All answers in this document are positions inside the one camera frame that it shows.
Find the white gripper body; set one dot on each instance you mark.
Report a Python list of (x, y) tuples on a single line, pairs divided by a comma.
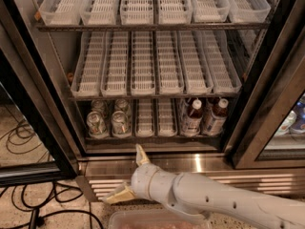
[(140, 179)]

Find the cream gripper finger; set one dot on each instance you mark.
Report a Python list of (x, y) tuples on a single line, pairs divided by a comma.
[(122, 193), (141, 156)]

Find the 7up can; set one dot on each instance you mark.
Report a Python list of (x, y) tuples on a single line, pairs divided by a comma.
[(123, 105), (120, 125), (99, 106), (97, 126)]

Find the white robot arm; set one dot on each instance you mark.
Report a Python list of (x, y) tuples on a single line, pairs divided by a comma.
[(193, 197)]

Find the bottom shelf empty tray right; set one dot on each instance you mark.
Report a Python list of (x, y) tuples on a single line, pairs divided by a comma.
[(166, 118)]

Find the shelf empty tray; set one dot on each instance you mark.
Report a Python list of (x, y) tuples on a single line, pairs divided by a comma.
[(166, 118), (144, 118)]

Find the bottom shelf empty tray left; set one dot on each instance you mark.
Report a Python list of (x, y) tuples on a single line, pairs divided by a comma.
[(144, 118)]

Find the middle shelf tray two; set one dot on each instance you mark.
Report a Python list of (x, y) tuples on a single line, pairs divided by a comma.
[(115, 74)]

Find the shelf tray two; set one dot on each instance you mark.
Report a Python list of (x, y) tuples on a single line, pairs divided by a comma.
[(99, 12), (115, 74)]

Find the middle shelf tray four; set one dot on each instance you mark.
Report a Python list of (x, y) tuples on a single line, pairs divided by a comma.
[(168, 63)]

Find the shelf tray four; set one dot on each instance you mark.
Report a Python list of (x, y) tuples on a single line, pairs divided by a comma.
[(173, 12), (168, 63)]

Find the left glass fridge door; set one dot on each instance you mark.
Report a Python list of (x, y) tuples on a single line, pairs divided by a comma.
[(34, 79)]

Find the glass fridge door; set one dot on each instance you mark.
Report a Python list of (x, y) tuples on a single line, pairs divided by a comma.
[(272, 87), (34, 79)]

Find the middle shelf tray five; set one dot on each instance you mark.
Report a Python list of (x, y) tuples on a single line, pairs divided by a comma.
[(196, 74)]

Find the shelf tray five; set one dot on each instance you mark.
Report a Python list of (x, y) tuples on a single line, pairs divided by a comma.
[(196, 74), (210, 11)]

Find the middle shelf tray one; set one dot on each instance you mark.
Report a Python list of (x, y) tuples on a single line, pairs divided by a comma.
[(86, 80)]

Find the shelf tray one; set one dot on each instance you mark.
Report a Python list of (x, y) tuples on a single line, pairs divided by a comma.
[(60, 12), (86, 80)]

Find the middle shelf tray three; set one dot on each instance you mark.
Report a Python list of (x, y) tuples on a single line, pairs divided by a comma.
[(143, 80)]

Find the shelf tray three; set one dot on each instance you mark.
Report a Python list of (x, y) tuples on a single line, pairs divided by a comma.
[(143, 80), (136, 12)]

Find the middle shelf tray six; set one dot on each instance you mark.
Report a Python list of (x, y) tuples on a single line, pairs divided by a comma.
[(222, 70)]

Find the shelf tray six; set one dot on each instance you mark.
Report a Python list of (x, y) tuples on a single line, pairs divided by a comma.
[(248, 11), (222, 70)]

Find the right glass fridge door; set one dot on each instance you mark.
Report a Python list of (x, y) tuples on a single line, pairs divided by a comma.
[(272, 87)]

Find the top shelf tray three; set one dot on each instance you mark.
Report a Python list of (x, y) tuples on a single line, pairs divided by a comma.
[(136, 12)]

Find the top shelf tray two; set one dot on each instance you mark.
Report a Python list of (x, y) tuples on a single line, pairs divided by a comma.
[(99, 12)]

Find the top shelf tray four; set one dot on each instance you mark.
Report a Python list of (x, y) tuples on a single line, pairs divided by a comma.
[(173, 12)]

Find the blue can behind door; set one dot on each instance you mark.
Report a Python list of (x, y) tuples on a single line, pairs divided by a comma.
[(299, 126)]

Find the top shelf tray five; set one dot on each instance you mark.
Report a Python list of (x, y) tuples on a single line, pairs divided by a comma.
[(210, 11)]

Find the top shelf tray one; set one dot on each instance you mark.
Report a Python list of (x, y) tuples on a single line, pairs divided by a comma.
[(60, 12)]

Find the top shelf tray six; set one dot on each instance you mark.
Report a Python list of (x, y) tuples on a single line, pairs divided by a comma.
[(248, 11)]

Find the left brown tea bottle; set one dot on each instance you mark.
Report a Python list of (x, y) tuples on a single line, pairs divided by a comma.
[(191, 118)]

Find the brown tea bottle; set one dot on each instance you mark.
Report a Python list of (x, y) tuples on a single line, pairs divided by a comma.
[(215, 117), (191, 118)]

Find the right brown tea bottle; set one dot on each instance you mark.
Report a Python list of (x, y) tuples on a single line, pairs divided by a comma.
[(215, 117)]

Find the white bottle behind door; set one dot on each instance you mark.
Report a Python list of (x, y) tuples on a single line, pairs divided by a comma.
[(286, 124)]

